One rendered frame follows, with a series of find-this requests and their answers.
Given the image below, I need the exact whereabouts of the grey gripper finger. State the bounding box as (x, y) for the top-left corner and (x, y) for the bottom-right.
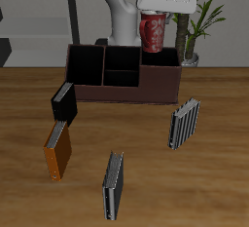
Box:
(164, 12), (175, 24)

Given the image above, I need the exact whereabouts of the red patterned mug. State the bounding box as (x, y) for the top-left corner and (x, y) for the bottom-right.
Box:
(138, 10), (167, 55)

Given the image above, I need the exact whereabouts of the dark brown desk caddy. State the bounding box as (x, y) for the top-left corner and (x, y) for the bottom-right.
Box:
(64, 43), (183, 105)

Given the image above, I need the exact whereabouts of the green pot plant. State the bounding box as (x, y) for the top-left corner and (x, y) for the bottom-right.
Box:
(170, 0), (231, 68)

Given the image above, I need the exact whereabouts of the black white striped book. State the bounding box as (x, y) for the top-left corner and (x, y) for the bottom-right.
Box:
(167, 96), (201, 151)

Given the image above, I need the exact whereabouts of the orange book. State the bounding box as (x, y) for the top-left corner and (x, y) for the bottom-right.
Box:
(43, 120), (73, 183)

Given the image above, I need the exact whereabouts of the dark grey book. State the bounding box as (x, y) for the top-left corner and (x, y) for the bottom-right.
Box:
(101, 150), (125, 222)

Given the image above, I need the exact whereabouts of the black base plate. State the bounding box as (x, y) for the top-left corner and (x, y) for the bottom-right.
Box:
(94, 37), (111, 47)

